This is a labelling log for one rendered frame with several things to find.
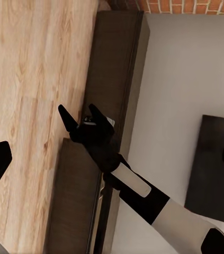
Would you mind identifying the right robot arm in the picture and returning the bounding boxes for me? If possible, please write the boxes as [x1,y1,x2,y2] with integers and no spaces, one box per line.
[58,104,224,254]

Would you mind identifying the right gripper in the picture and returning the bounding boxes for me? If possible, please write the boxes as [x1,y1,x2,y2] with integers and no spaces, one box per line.
[58,104,117,163]

